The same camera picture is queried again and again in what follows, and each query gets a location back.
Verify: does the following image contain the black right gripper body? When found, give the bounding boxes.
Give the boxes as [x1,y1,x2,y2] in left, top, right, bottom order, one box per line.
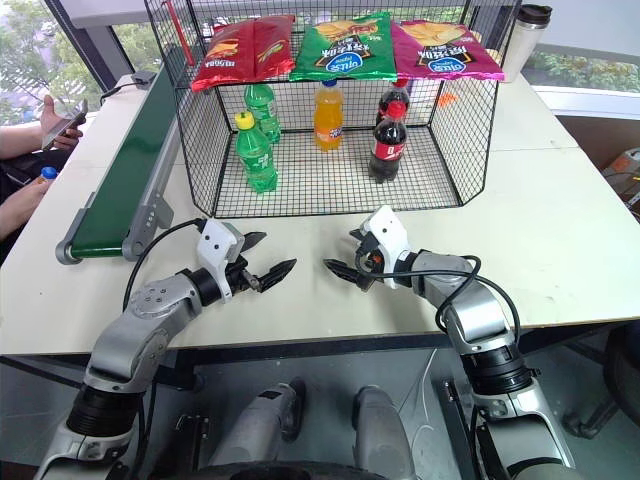
[350,231,387,292]

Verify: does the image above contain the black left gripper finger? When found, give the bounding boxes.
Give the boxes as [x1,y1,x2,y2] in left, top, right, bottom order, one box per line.
[254,257,299,294]
[242,230,269,254]

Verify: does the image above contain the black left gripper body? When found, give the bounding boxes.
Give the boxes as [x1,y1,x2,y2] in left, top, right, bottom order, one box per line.
[224,252,264,297]

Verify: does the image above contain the smartphone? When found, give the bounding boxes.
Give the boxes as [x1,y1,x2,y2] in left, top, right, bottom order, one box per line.
[40,98,90,152]

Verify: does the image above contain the green conveyor belt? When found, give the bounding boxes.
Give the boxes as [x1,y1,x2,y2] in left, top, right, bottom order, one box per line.
[54,64,199,264]

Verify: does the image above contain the person's left hand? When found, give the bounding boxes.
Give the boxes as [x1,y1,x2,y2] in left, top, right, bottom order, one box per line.
[39,94,85,152]

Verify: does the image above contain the green Sprite bottle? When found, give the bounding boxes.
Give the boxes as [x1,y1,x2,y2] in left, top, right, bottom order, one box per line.
[234,111,280,194]
[243,83,283,146]

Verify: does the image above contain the Coca-Cola bottle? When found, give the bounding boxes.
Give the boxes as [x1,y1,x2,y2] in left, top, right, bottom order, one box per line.
[375,82,413,127]
[367,100,409,186]

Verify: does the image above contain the orange Fanta bottle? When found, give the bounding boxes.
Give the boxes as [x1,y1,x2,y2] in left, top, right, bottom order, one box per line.
[312,79,346,153]

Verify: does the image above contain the grey robot left leg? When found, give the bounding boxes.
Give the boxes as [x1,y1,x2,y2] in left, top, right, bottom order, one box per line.
[206,378,307,480]

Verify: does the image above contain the grey robot leg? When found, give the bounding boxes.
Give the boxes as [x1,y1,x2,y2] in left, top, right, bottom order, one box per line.
[353,384,419,480]
[206,378,307,480]

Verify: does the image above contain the grey robot right leg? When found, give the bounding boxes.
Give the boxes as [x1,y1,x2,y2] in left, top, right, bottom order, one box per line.
[353,384,419,480]

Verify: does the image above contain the green chips bag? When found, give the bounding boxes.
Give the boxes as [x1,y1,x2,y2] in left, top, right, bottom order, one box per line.
[288,10,399,84]

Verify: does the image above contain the red chips bag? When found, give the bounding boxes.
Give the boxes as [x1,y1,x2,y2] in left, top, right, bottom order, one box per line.
[191,21,262,93]
[251,13,298,82]

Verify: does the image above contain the magenta chips bag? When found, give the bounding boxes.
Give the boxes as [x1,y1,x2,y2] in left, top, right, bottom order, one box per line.
[390,19,507,83]

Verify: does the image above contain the red rod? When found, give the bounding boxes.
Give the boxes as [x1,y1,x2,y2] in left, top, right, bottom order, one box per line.
[166,0,198,67]

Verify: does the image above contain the person's dark clothing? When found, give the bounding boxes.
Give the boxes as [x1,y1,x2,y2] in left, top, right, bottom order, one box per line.
[0,148,69,202]

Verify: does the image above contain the white travel mug black lid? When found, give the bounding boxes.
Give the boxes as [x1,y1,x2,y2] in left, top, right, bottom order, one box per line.
[500,3,554,85]

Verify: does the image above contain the black office chair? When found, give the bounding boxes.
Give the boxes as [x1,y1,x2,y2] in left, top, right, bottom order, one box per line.
[563,319,640,437]

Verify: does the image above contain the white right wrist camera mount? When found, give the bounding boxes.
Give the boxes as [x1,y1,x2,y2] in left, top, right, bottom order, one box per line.
[359,204,417,290]

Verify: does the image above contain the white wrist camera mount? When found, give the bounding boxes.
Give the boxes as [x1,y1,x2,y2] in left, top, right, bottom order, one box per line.
[196,218,246,303]
[359,204,417,290]

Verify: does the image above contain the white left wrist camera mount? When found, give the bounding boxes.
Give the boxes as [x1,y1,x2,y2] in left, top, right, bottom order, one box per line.
[196,218,246,303]

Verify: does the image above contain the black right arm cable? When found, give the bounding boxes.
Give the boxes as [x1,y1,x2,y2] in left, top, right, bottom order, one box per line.
[367,254,524,352]

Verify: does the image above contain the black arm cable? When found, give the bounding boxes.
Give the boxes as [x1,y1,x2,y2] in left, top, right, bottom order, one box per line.
[367,254,524,352]
[121,217,207,312]

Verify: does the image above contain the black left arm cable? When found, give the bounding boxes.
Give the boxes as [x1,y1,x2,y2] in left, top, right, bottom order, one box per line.
[121,217,207,312]

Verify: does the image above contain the black wire mesh cage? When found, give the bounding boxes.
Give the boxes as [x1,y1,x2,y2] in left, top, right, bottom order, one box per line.
[143,0,524,220]

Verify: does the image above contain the thin white cable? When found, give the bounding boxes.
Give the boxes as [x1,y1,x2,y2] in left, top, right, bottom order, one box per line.
[413,346,438,417]

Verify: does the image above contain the black power adapter cable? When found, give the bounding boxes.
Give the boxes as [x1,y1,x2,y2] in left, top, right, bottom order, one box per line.
[98,79,139,108]

